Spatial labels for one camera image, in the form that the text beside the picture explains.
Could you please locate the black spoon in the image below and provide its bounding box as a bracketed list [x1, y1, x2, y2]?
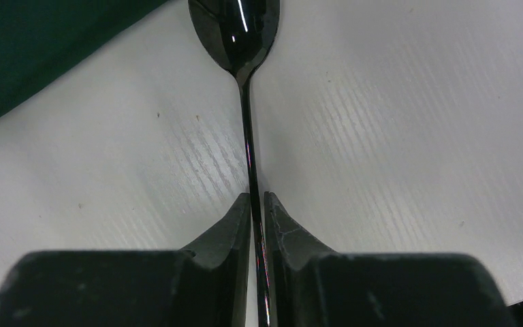
[189, 0, 280, 326]

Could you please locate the dark green cloth placemat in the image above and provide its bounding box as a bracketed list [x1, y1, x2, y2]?
[0, 0, 164, 117]

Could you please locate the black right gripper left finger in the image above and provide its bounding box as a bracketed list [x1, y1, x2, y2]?
[0, 193, 251, 326]

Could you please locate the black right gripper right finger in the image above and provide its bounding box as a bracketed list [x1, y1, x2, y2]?
[264, 192, 516, 326]

